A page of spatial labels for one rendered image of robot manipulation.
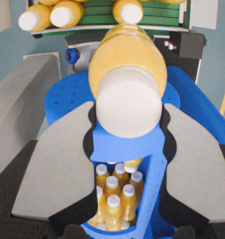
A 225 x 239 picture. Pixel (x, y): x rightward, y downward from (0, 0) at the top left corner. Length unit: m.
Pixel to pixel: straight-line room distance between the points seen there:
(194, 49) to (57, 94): 0.35
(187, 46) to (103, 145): 0.33
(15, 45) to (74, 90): 1.28
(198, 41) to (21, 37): 1.35
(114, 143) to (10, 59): 1.48
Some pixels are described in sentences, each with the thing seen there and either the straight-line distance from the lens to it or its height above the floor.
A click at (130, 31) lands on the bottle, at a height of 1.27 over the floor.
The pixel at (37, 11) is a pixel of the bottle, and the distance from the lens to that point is 0.43.
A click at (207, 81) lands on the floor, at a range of 1.82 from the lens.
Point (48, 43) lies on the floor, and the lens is 1.55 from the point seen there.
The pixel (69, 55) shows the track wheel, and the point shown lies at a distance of 0.52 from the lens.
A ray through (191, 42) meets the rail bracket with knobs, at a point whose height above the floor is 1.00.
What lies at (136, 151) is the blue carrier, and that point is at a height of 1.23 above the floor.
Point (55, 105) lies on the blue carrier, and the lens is 0.37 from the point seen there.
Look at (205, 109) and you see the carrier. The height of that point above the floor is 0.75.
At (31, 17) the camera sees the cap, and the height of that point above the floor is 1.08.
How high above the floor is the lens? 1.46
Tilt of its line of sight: 55 degrees down
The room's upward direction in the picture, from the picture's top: 176 degrees clockwise
